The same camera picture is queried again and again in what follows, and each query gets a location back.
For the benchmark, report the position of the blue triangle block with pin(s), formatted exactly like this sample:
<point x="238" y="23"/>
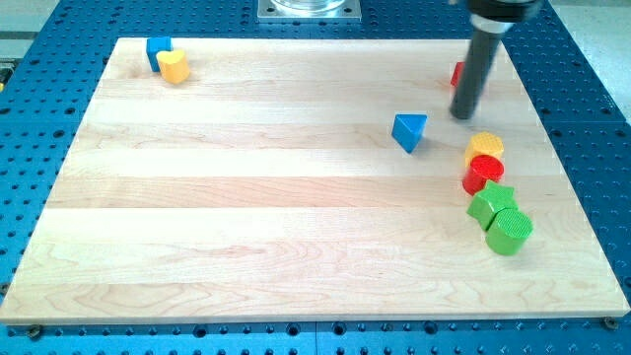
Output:
<point x="408" y="130"/>

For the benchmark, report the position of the robot arm flange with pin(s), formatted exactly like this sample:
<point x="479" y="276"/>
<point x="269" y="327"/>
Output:
<point x="497" y="16"/>

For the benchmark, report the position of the yellow heart block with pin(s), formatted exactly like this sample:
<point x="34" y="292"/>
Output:
<point x="173" y="65"/>

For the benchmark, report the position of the wooden board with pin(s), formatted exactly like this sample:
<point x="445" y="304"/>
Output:
<point x="268" y="187"/>

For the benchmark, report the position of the red cylinder block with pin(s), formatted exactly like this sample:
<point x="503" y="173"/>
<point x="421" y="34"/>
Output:
<point x="482" y="168"/>

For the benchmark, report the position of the green star block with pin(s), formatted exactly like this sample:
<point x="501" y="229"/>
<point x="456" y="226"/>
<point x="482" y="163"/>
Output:
<point x="489" y="201"/>

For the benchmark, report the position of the yellow hexagon block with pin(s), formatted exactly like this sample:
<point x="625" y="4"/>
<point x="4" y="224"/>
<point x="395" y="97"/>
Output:
<point x="483" y="143"/>

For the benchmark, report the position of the red block behind rod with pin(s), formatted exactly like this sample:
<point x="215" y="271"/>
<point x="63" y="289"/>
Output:
<point x="456" y="73"/>

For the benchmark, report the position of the green cylinder block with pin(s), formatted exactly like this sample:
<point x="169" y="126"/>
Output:
<point x="509" y="231"/>

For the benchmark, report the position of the blue cube block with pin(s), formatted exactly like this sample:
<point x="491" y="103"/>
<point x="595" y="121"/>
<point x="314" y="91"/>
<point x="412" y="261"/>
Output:
<point x="154" y="45"/>

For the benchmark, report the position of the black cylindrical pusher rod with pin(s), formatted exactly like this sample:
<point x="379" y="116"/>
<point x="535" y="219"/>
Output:
<point x="479" y="58"/>

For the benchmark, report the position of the blue perforated table plate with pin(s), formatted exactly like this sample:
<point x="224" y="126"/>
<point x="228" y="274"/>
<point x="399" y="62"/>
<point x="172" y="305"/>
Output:
<point x="51" y="88"/>

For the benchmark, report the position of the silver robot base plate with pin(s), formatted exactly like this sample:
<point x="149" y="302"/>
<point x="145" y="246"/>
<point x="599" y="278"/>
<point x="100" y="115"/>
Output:
<point x="283" y="11"/>

